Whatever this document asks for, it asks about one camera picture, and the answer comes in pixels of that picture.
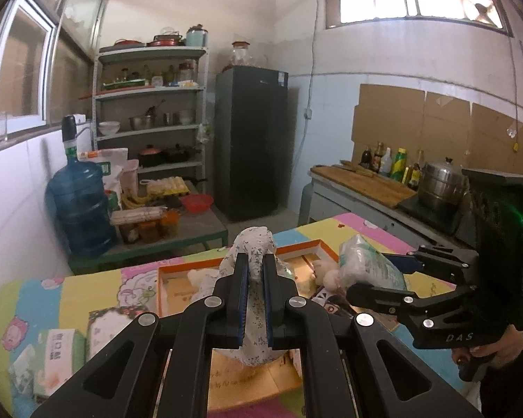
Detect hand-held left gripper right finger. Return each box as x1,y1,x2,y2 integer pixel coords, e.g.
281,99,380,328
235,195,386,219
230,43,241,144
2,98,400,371
263,253,484,418

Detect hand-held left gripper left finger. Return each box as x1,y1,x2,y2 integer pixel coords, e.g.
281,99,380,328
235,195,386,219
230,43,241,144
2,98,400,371
30,253,249,418

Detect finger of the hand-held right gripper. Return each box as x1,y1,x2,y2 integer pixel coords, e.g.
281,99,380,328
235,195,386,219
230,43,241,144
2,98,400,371
381,245,479,287
346,282,472,319

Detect clear plastic bag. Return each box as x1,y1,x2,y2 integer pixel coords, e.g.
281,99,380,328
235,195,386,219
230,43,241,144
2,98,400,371
338,234,408,292

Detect teddy bear purple dress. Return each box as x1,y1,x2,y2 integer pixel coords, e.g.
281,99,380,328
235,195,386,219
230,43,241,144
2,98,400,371
187,269,221,288

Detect white floral cloth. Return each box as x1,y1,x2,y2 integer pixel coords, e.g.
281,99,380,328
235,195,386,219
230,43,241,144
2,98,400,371
209,225,299,369

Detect small cream teddy bear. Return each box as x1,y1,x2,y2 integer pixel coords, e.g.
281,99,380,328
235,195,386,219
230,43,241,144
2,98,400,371
311,259,345,292

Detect orange cardboard box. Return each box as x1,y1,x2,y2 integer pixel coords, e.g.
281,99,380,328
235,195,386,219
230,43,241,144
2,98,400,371
157,239,402,410

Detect person's right forearm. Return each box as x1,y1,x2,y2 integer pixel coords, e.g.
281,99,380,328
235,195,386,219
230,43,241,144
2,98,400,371
479,326,523,418

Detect person's right hand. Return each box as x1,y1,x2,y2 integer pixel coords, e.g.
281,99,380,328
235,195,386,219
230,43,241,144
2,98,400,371
468,324,523,364

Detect black induction cooker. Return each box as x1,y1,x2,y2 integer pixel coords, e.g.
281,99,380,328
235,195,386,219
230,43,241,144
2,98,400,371
396,194,465,231

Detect small snack packet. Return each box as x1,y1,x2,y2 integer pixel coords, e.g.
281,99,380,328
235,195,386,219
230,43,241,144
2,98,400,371
311,292,358,316

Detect low green table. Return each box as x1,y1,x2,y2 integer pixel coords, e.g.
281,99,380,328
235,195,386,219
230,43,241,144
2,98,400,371
67,180,229,275

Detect wooden cutting board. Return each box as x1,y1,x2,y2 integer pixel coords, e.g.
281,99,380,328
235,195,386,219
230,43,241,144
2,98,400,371
316,164,417,210

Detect steel steamer pot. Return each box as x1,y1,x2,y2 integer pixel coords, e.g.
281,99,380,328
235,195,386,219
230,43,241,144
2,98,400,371
418,157,469,212

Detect amber oil bottle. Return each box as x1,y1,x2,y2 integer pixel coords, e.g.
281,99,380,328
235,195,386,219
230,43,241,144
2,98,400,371
407,150,424,190

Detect green yellow bottle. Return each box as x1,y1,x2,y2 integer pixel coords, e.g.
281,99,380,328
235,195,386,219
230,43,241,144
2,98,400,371
391,148,408,184

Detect red plastic basin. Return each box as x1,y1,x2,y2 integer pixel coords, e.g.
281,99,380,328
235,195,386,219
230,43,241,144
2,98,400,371
181,194,214,214

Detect white tissue packet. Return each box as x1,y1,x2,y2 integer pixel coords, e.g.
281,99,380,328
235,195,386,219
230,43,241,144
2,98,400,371
87,305,151,362

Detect packet of dry noodles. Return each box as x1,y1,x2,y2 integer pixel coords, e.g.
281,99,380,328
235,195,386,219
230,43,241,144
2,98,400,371
111,208,164,226

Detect bunch of bananas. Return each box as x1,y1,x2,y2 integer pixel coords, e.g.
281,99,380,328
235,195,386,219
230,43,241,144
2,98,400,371
121,191,151,210

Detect black wok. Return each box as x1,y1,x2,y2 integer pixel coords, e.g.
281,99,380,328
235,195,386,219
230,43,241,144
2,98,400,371
163,144,201,164

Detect dark grey refrigerator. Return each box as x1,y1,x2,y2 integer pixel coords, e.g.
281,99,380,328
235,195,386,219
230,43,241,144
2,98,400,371
213,65,289,223

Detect pink bag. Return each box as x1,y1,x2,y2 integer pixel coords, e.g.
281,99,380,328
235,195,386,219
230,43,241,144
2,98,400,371
122,159,139,196

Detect red lidded pot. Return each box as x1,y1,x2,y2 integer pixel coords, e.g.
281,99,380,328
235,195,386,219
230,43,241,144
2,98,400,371
138,145,166,167

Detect blue water jug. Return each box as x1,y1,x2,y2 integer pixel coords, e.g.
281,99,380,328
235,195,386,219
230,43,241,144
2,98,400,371
46,157,118,257

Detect white flour sack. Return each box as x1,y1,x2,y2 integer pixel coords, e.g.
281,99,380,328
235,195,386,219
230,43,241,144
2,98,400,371
78,148,129,192

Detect green white tissue pack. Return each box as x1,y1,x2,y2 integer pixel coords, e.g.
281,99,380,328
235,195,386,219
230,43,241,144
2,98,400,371
32,328,88,401

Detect colourful printed tablecloth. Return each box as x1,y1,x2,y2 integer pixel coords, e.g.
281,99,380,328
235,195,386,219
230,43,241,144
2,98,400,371
0,213,476,418

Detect small tissue packet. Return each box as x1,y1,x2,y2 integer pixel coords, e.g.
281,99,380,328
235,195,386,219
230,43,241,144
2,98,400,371
9,344,40,397

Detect black water pump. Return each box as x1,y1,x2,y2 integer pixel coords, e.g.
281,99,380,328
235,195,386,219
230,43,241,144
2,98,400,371
61,114,80,160

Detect glass jar red lid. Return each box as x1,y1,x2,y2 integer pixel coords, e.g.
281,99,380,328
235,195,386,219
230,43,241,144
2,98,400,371
231,41,251,67

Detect green enamel tray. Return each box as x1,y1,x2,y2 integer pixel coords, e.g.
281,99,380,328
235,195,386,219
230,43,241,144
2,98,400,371
102,79,151,90

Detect grey metal shelf rack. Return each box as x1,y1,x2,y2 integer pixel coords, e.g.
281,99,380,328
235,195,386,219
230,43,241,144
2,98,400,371
91,46,210,196

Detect teal kettle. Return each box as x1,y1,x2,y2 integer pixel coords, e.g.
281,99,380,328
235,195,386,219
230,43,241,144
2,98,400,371
185,24,209,48

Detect red pan glass lid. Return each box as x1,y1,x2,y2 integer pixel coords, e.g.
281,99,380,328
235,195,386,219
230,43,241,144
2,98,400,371
147,27,186,48

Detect aluminium sliding window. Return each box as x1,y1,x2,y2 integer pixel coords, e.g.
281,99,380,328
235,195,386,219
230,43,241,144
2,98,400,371
0,0,114,140

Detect cardboard wall lining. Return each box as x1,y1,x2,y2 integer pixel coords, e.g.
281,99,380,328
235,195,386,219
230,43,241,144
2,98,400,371
352,84,523,175

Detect wall cable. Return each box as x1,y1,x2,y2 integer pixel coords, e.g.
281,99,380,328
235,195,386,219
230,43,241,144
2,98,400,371
305,0,321,111

